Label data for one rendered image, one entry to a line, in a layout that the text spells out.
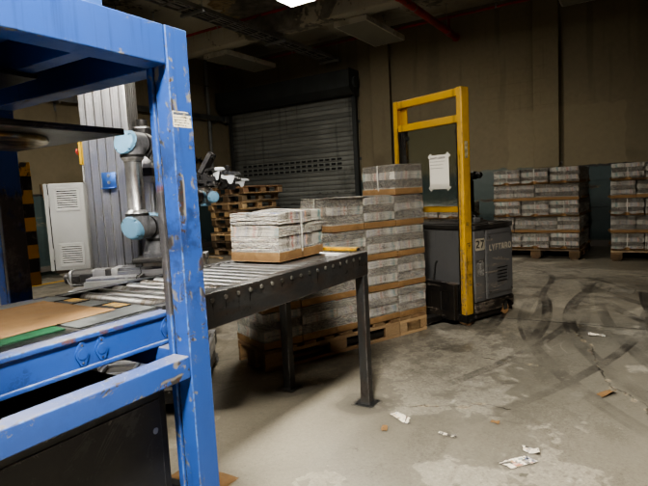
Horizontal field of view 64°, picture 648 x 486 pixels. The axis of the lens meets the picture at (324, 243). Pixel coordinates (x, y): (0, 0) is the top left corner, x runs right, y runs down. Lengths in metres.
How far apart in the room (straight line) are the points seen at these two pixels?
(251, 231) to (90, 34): 1.37
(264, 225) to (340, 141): 8.66
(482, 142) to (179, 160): 8.76
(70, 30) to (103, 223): 1.93
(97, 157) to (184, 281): 1.80
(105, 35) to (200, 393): 0.92
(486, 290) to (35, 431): 3.78
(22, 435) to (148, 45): 0.90
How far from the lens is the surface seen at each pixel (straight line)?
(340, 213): 3.57
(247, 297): 1.91
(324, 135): 11.20
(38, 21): 1.26
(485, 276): 4.49
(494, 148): 9.86
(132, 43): 1.38
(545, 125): 9.63
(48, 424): 1.25
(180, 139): 1.42
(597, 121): 9.63
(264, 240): 2.41
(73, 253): 3.12
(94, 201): 3.12
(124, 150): 2.75
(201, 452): 1.56
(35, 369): 1.39
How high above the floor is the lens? 1.11
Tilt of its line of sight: 6 degrees down
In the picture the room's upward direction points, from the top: 3 degrees counter-clockwise
